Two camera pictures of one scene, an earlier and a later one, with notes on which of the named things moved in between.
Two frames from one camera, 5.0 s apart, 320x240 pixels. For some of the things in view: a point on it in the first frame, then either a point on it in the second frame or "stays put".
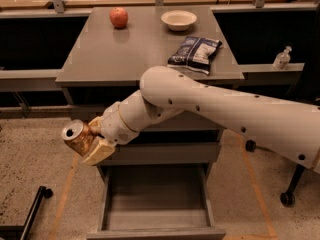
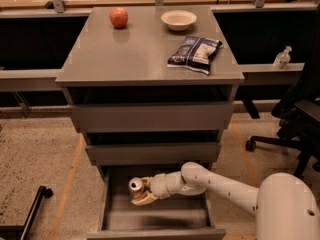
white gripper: x=114 y=125 → x=158 y=186
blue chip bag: x=194 y=54 stays put
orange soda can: x=79 y=135 → x=135 y=187
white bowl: x=179 y=20 stays put
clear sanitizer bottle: x=282 y=59 stays put
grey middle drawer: x=171 y=152 stays put
